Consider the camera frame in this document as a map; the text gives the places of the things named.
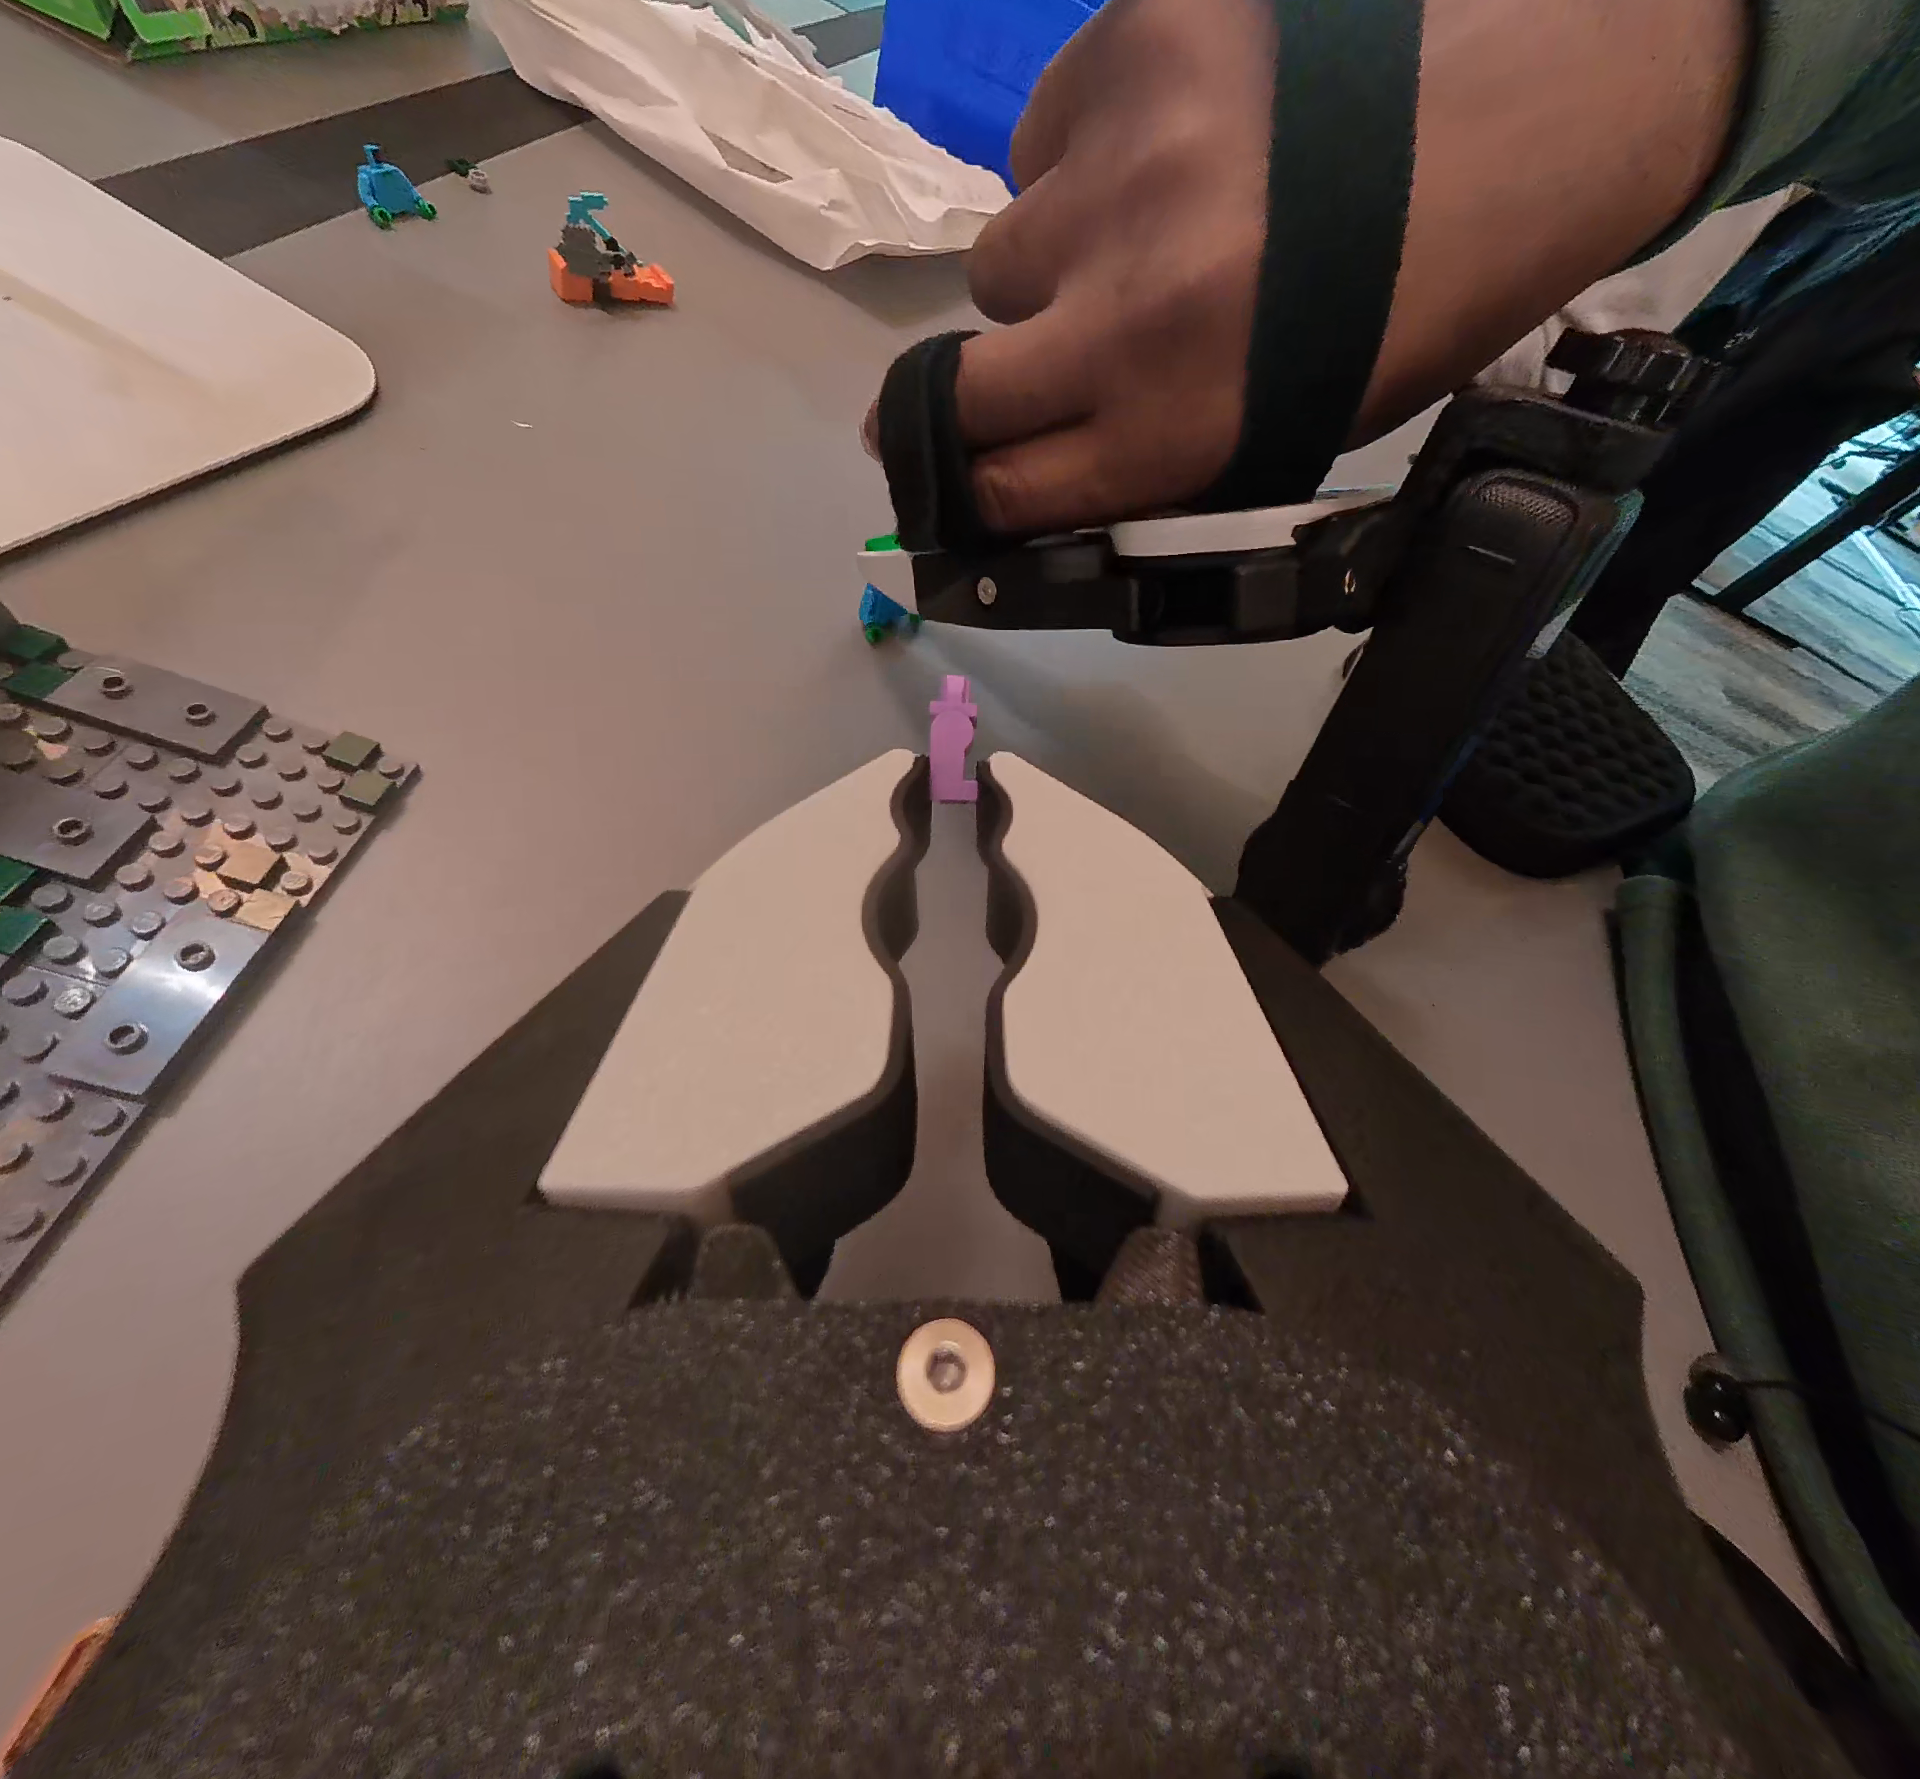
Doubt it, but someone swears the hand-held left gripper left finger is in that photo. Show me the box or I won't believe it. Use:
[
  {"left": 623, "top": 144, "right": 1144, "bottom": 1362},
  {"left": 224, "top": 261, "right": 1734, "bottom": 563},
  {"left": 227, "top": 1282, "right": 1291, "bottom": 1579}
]
[{"left": 536, "top": 746, "right": 919, "bottom": 1290}]

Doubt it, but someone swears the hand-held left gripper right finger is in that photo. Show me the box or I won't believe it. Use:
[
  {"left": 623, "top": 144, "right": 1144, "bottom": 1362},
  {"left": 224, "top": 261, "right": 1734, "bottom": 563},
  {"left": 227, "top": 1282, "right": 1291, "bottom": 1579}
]
[{"left": 976, "top": 752, "right": 1352, "bottom": 1290}]

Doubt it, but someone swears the small purple brick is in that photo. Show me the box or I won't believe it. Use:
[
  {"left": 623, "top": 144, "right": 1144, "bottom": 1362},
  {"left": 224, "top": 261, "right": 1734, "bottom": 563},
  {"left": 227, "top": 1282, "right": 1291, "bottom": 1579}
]
[{"left": 926, "top": 674, "right": 985, "bottom": 807}]

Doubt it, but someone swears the person's right forearm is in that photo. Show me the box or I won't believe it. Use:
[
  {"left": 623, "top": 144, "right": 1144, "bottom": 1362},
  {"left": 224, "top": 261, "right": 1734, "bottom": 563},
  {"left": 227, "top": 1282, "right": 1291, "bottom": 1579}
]
[{"left": 1432, "top": 0, "right": 1920, "bottom": 418}]

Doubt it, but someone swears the grey desk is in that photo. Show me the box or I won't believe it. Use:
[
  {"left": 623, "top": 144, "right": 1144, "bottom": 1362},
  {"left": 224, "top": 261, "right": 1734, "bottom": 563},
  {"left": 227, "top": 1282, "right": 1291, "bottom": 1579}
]
[{"left": 0, "top": 0, "right": 1846, "bottom": 1706}]

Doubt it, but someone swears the person's right hand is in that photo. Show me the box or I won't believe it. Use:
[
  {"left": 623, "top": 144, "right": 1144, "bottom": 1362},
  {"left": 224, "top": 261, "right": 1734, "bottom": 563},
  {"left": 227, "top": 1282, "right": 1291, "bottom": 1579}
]
[{"left": 862, "top": 0, "right": 1448, "bottom": 537}]

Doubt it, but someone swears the black chair armrest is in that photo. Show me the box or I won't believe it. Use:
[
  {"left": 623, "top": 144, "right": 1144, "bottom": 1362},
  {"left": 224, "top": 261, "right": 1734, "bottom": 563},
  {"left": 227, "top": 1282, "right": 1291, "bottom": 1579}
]
[{"left": 1432, "top": 631, "right": 1699, "bottom": 884}]

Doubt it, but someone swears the grey brick building model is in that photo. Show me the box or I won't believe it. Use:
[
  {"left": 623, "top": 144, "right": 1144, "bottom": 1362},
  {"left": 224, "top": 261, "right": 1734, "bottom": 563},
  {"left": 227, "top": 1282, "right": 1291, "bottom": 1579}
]
[{"left": 0, "top": 600, "right": 421, "bottom": 1309}]

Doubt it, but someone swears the blue plastic bin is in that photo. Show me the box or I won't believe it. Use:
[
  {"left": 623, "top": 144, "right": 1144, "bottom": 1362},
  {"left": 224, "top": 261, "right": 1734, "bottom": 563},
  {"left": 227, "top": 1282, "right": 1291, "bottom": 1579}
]
[{"left": 873, "top": 0, "right": 1121, "bottom": 196}]

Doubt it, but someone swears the small orange brick figure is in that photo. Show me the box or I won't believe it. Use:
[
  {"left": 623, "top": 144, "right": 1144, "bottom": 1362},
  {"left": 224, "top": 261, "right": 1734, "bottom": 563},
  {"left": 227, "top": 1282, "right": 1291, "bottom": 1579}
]
[{"left": 546, "top": 193, "right": 678, "bottom": 311}]

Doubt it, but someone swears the white paper bag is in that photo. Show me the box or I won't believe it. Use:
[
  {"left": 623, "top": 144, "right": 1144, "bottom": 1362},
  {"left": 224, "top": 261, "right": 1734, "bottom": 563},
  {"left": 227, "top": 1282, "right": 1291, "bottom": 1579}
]
[{"left": 480, "top": 0, "right": 1016, "bottom": 274}]

